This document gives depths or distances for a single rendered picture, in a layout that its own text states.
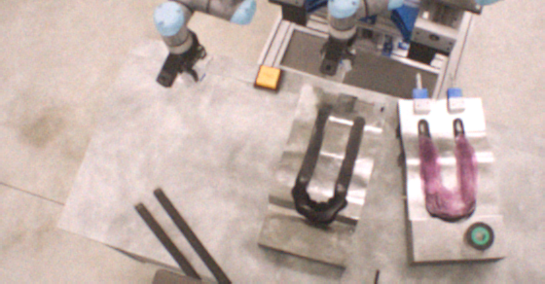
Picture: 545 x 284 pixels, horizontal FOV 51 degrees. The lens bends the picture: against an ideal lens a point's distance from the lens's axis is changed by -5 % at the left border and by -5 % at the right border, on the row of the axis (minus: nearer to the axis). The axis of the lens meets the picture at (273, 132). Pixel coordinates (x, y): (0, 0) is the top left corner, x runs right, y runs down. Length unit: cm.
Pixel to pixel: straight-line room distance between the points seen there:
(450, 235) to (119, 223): 98
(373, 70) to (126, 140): 117
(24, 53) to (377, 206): 209
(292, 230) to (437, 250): 41
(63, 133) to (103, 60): 42
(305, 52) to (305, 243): 115
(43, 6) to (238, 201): 190
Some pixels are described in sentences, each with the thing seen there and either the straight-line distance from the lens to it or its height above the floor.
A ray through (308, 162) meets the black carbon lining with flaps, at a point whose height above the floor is 89.
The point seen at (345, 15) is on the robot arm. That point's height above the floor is 127.
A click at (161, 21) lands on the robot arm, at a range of 151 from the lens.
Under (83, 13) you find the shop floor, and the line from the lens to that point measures 324.
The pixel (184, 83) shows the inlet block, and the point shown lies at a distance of 180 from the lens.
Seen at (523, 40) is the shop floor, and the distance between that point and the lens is 310.
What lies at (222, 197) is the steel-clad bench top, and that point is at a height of 80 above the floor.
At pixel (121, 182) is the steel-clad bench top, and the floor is 80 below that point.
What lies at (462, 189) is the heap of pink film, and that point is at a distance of 176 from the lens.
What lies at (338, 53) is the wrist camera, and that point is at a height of 111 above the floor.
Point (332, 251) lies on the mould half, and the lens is 171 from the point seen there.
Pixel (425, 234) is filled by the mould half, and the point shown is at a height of 91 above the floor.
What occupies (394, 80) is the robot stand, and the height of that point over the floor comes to 21.
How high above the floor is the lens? 255
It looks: 69 degrees down
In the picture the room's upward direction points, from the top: 10 degrees counter-clockwise
